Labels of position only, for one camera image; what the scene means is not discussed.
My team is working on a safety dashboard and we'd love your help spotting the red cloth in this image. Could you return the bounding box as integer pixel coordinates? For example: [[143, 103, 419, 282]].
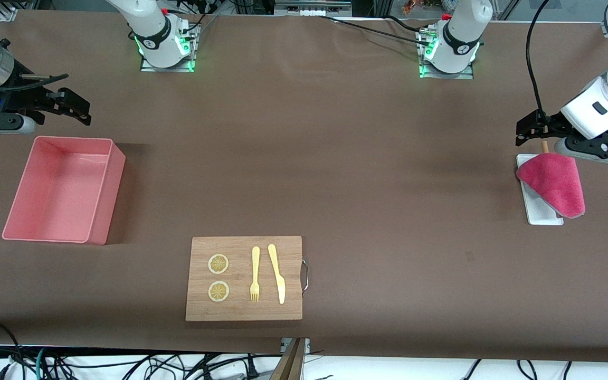
[[516, 153, 585, 219]]

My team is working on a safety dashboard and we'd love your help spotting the pink plastic bin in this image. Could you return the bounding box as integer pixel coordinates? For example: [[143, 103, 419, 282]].
[[2, 136, 126, 245]]

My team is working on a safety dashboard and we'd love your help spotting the white rectangular tray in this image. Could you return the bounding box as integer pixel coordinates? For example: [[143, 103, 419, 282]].
[[516, 154, 565, 226]]

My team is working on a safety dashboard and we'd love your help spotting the small orange red object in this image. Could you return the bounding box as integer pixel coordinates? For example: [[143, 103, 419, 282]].
[[402, 0, 442, 15]]

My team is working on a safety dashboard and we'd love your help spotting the yellow fork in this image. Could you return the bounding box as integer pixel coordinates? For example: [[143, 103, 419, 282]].
[[250, 246, 261, 303]]

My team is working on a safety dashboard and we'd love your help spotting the yellow knife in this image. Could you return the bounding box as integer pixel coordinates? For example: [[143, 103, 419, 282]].
[[268, 243, 286, 305]]

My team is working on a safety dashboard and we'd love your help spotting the wooden cutting board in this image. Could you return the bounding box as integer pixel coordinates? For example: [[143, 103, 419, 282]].
[[185, 236, 310, 321]]

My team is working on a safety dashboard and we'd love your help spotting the wooden strip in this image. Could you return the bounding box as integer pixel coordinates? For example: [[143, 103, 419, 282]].
[[270, 338, 306, 380]]

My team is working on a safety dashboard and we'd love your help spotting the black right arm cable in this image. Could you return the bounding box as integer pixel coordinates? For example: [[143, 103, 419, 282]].
[[16, 73, 70, 93]]

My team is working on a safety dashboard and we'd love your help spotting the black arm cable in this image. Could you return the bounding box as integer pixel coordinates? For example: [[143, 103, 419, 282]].
[[16, 73, 70, 93], [525, 0, 552, 127]]

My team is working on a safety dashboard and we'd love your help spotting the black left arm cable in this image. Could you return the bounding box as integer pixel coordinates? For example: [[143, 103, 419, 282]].
[[525, 0, 552, 127]]

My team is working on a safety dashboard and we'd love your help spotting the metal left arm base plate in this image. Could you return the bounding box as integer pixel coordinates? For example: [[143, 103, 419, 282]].
[[417, 27, 475, 80]]

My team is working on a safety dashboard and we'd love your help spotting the short black table cable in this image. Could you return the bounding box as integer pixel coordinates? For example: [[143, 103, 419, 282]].
[[386, 15, 429, 32]]

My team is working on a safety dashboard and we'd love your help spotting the long black table cable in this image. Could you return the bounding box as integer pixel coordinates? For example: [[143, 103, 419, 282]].
[[319, 15, 434, 47]]

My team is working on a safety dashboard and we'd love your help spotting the aluminium frame bar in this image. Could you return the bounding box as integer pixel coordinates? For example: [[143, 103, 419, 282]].
[[274, 0, 353, 16]]

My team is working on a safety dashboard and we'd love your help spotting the small metal bracket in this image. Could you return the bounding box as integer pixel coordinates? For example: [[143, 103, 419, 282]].
[[280, 338, 311, 355]]

